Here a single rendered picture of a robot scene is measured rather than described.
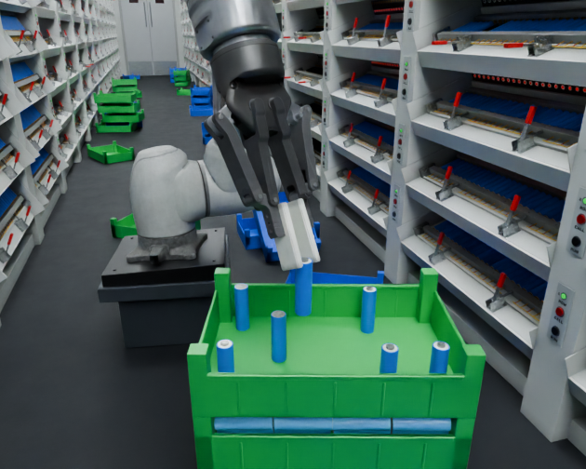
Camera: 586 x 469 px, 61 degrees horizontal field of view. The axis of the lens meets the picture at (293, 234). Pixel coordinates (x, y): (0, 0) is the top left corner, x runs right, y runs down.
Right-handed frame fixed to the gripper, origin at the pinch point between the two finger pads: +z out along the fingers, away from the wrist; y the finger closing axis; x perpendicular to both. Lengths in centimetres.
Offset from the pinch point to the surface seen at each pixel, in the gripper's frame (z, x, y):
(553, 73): -15, 2, -68
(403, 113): -24, -50, -91
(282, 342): 12.3, -7.4, 0.1
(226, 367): 11.9, -6.6, 8.4
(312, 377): 14.5, 1.4, 3.4
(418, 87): -29, -42, -90
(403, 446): 25.3, 3.3, -4.4
